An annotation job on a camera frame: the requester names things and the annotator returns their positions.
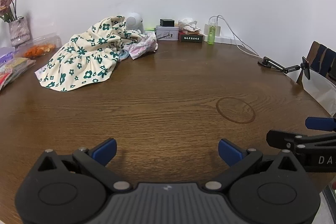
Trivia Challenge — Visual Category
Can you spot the wooden chair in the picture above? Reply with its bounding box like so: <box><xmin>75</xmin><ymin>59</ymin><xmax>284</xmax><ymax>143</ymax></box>
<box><xmin>296</xmin><ymin>41</ymin><xmax>336</xmax><ymax>85</ymax></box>

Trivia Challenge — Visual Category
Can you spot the cream dress with green flowers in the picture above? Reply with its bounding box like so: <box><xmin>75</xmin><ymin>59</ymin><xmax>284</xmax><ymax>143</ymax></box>
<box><xmin>35</xmin><ymin>15</ymin><xmax>147</xmax><ymax>93</ymax></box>

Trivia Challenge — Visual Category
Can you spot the yellow snack packet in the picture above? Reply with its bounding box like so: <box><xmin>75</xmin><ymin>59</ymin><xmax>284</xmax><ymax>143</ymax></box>
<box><xmin>4</xmin><ymin>57</ymin><xmax>37</xmax><ymax>76</ymax></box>

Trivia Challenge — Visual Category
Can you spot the green spray bottle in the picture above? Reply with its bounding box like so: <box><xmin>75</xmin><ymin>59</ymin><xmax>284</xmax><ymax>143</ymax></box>
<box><xmin>207</xmin><ymin>25</ymin><xmax>216</xmax><ymax>45</ymax></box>

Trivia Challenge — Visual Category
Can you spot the dark red tissue box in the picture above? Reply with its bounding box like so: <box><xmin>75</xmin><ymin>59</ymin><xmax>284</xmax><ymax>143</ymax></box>
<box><xmin>178</xmin><ymin>30</ymin><xmax>203</xmax><ymax>43</ymax></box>

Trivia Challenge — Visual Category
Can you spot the white paper bag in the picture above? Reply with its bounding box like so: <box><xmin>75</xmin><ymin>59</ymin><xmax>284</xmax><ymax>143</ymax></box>
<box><xmin>302</xmin><ymin>68</ymin><xmax>336</xmax><ymax>117</ymax></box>

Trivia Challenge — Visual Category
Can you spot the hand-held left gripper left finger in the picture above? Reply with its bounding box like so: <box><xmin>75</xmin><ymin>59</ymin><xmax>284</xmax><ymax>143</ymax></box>
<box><xmin>36</xmin><ymin>138</ymin><xmax>132</xmax><ymax>193</ymax></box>

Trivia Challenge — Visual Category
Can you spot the white robot speaker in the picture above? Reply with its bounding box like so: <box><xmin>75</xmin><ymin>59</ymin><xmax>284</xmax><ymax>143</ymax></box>
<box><xmin>125</xmin><ymin>12</ymin><xmax>145</xmax><ymax>34</ymax></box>

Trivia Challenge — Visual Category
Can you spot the red snack packet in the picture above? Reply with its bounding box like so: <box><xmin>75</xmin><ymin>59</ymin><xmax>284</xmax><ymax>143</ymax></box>
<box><xmin>0</xmin><ymin>69</ymin><xmax>15</xmax><ymax>92</ymax></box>

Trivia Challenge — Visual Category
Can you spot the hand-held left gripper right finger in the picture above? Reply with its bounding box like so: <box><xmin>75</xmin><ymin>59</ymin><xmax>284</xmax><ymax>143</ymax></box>
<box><xmin>204</xmin><ymin>138</ymin><xmax>300</xmax><ymax>192</ymax></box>

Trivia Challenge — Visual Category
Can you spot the patterned flower vase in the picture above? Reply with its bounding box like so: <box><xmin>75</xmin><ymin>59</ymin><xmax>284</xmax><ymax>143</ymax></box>
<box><xmin>9</xmin><ymin>16</ymin><xmax>32</xmax><ymax>47</ymax></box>

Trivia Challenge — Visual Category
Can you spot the purple packet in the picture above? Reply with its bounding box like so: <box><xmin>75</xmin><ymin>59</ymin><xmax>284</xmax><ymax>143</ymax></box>
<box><xmin>0</xmin><ymin>46</ymin><xmax>16</xmax><ymax>63</ymax></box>

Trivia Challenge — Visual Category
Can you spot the white charger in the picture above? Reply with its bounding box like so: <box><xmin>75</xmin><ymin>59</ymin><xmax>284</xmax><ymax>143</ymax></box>
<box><xmin>204</xmin><ymin>17</ymin><xmax>221</xmax><ymax>37</ymax></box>

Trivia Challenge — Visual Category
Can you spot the grey tin box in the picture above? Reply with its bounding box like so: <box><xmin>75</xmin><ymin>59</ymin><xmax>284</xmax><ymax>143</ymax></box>
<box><xmin>155</xmin><ymin>25</ymin><xmax>180</xmax><ymax>41</ymax></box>

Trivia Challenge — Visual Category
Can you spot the pink floral dress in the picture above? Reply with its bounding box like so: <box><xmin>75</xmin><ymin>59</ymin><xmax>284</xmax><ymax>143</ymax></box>
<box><xmin>119</xmin><ymin>31</ymin><xmax>159</xmax><ymax>60</ymax></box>

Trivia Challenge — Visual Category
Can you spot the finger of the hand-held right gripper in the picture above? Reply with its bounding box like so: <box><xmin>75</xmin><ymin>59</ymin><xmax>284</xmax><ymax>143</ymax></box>
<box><xmin>266</xmin><ymin>130</ymin><xmax>336</xmax><ymax>155</ymax></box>
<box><xmin>305</xmin><ymin>117</ymin><xmax>336</xmax><ymax>132</ymax></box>

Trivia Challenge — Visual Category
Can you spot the white power strip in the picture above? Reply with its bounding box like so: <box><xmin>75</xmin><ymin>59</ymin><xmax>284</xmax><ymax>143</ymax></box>
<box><xmin>202</xmin><ymin>35</ymin><xmax>243</xmax><ymax>46</ymax></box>

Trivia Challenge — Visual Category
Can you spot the thin white charging cable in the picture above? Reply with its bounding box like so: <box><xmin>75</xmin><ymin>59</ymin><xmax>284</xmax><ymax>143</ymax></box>
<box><xmin>209</xmin><ymin>15</ymin><xmax>260</xmax><ymax>55</ymax></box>

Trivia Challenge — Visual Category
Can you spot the thick white power cord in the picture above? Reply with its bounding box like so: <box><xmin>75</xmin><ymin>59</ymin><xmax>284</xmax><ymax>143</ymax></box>
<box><xmin>236</xmin><ymin>44</ymin><xmax>264</xmax><ymax>58</ymax></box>

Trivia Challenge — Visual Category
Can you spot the clear container of orange peels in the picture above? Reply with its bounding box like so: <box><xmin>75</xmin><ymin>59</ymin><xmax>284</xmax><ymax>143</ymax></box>
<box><xmin>16</xmin><ymin>32</ymin><xmax>62</xmax><ymax>59</ymax></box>

